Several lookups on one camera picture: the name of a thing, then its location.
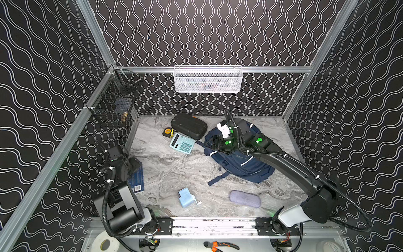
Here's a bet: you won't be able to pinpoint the blue book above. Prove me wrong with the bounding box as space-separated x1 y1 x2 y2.
128 162 144 193

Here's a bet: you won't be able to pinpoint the yellow black tape measure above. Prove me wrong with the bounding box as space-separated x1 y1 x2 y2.
162 128 175 138

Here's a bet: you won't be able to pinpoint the black zippered case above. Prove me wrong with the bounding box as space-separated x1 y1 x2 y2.
171 113 207 140

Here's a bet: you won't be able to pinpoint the white roll right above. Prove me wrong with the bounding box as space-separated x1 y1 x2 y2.
316 240 343 252

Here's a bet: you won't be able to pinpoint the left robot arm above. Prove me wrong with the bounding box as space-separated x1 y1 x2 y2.
94 146 160 239

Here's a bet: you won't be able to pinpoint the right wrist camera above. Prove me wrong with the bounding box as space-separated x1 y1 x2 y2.
217 123 232 139

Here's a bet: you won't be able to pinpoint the black wire basket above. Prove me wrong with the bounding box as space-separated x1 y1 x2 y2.
85 65 143 128

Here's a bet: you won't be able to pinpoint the white tape roll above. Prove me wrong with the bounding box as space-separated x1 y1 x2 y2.
90 231 121 252

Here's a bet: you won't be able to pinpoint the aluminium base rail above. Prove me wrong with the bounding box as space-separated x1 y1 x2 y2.
88 217 341 239

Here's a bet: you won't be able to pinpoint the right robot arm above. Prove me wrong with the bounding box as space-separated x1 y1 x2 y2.
212 110 372 234

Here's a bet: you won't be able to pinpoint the navy blue backpack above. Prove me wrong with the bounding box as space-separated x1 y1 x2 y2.
196 118 282 186

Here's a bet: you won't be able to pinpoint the purple glasses case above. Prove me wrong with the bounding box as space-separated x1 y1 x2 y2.
229 190 261 208

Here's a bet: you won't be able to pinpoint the light blue pencil sharpener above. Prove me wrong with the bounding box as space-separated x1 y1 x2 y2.
178 188 201 208

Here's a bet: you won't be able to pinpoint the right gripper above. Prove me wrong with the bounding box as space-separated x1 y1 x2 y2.
202 135 243 153

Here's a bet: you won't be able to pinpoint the teal calculator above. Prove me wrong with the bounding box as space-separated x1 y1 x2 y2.
170 132 196 154

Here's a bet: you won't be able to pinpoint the orange handled pliers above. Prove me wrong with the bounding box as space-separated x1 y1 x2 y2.
203 241 240 252

